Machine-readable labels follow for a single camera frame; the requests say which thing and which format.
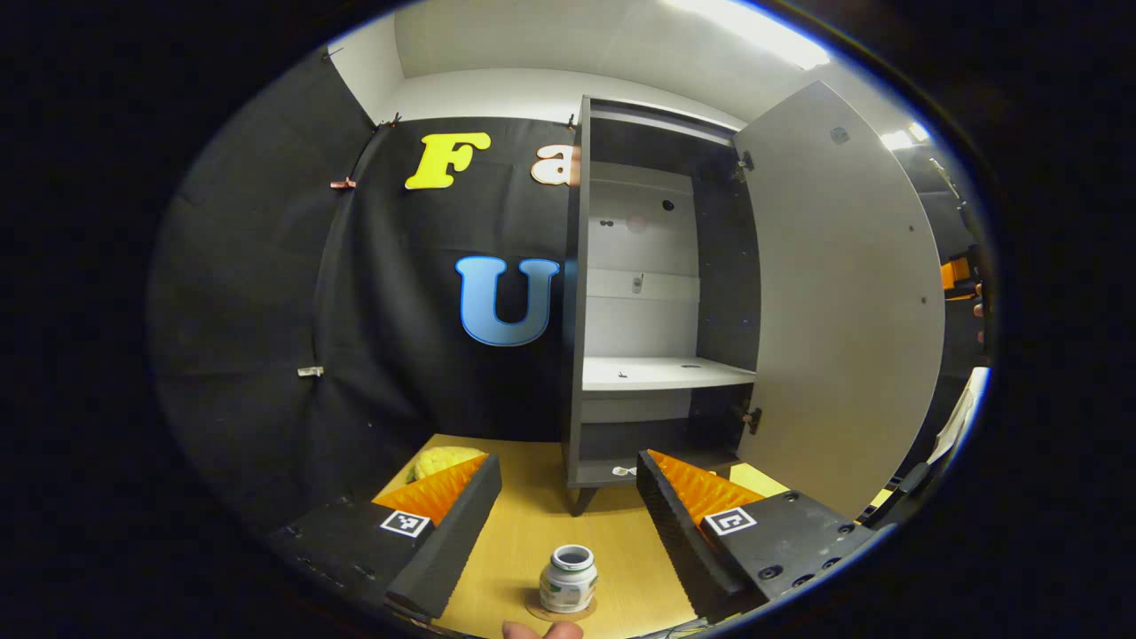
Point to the yellow bumpy fruit toy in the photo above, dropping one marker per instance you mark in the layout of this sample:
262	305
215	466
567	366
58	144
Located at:
439	460

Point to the beige cabinet door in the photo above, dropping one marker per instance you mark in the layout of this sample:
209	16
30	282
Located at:
843	311

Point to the grey cabinet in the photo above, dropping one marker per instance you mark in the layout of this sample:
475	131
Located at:
572	311

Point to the black backdrop cloth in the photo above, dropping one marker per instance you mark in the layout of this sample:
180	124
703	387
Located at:
266	311

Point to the white plastic bottle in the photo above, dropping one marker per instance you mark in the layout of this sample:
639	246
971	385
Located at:
568	577

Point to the white cloth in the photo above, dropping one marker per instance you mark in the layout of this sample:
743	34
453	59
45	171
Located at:
963	417

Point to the black tripod stand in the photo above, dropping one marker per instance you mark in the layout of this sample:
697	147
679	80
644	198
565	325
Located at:
948	182

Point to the metal door hinge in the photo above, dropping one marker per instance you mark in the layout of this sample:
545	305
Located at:
750	417
744	166

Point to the round brown coaster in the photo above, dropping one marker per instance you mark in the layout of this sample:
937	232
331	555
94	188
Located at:
532	612

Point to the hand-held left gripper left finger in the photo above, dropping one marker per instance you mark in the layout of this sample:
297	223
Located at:
448	550

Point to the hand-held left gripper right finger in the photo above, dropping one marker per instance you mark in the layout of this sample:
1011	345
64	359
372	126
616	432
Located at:
683	550

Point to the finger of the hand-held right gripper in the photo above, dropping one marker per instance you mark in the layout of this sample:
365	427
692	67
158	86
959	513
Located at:
953	280

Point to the ceiling light strip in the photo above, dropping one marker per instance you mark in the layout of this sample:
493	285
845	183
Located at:
901	138

